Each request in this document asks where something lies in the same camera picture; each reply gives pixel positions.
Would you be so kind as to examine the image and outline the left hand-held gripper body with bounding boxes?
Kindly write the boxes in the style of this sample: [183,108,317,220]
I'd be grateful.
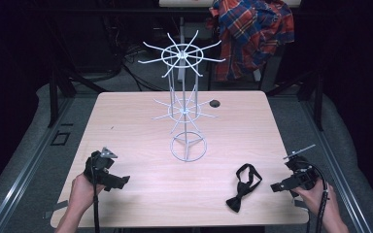
[83,147,119,192]

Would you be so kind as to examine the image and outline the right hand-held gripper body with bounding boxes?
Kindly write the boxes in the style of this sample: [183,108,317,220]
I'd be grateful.
[283,144,321,196]

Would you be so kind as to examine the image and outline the black bow tie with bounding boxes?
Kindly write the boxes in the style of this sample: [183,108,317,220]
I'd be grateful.
[225,163,263,214]

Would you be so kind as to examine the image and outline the person's right hand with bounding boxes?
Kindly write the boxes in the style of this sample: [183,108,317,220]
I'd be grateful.
[292,180,339,224]

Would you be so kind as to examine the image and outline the person's left hand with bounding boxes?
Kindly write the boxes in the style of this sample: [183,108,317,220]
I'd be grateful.
[69,172,107,213]

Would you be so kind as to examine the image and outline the wooden table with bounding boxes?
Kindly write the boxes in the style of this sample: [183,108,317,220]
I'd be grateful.
[50,90,310,229]

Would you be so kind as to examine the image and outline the grey metal stand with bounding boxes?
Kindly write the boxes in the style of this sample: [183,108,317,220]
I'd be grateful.
[174,16,192,83]

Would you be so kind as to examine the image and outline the red blue plaid shirt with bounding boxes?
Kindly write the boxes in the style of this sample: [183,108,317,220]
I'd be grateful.
[206,0,295,83]

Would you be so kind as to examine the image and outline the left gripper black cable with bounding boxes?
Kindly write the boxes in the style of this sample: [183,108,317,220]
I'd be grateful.
[90,151,101,233]

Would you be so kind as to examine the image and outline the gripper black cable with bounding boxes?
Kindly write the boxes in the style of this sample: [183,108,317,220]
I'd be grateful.
[304,163,330,233]
[90,151,101,233]

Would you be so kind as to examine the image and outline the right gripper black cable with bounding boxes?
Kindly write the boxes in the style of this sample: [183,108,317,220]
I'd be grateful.
[304,163,330,233]

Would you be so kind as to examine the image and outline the black metal frame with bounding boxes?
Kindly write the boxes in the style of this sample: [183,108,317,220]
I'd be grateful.
[47,18,108,128]

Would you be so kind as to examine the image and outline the white wire display rack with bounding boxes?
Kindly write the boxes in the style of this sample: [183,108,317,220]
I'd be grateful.
[137,29,227,163]

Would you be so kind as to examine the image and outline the black floor cables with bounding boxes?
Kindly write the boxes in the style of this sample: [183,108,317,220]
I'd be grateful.
[103,18,176,92]

